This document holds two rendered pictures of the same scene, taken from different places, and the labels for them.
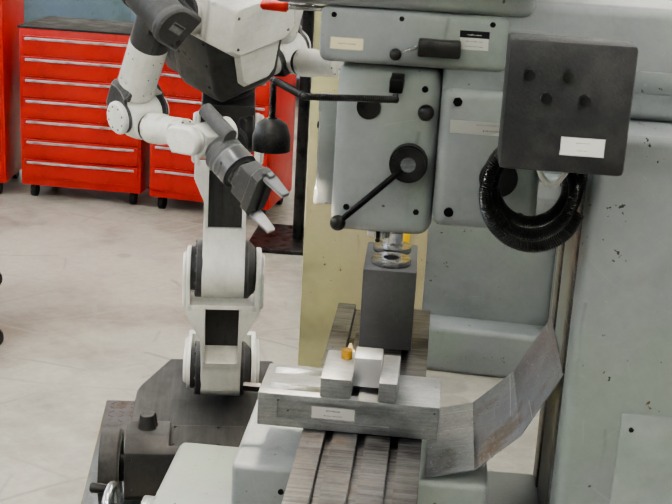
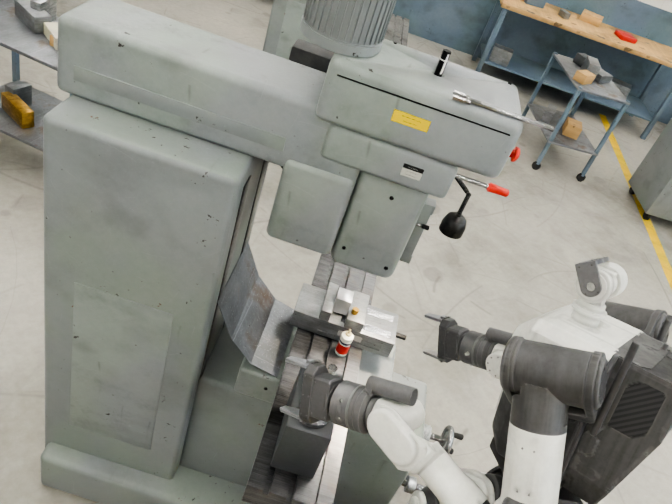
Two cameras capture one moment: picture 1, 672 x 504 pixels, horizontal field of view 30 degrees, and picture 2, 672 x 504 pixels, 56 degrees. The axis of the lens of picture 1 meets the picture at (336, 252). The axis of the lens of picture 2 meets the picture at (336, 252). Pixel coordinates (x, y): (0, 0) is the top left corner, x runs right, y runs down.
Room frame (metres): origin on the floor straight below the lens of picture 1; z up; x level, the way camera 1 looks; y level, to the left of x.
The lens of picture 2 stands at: (3.84, -0.34, 2.41)
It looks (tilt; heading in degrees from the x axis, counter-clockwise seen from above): 37 degrees down; 173
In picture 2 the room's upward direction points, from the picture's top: 20 degrees clockwise
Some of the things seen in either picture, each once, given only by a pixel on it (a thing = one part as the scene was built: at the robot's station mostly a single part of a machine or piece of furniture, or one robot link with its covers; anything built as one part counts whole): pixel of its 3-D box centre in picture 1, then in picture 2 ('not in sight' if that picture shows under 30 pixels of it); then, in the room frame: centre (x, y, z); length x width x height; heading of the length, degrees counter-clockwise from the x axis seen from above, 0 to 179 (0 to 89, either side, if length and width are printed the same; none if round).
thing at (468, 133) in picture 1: (487, 147); (316, 188); (2.34, -0.28, 1.47); 0.24 x 0.19 x 0.26; 176
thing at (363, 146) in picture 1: (387, 140); (380, 210); (2.36, -0.09, 1.47); 0.21 x 0.19 x 0.32; 176
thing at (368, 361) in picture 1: (368, 367); (343, 301); (2.28, -0.08, 1.03); 0.06 x 0.05 x 0.06; 175
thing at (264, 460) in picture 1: (363, 463); (318, 366); (2.36, -0.08, 0.78); 0.50 x 0.35 x 0.12; 86
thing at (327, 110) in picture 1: (327, 148); (415, 230); (2.37, 0.03, 1.45); 0.04 x 0.04 x 0.21; 86
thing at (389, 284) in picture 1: (388, 292); (308, 418); (2.77, -0.13, 1.02); 0.22 x 0.12 x 0.20; 177
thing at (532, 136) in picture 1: (565, 104); (317, 83); (2.00, -0.36, 1.62); 0.20 x 0.09 x 0.21; 86
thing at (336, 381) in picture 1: (339, 373); (357, 310); (2.28, -0.02, 1.01); 0.15 x 0.06 x 0.04; 175
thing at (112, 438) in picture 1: (111, 467); not in sight; (2.83, 0.53, 0.50); 0.20 x 0.05 x 0.20; 5
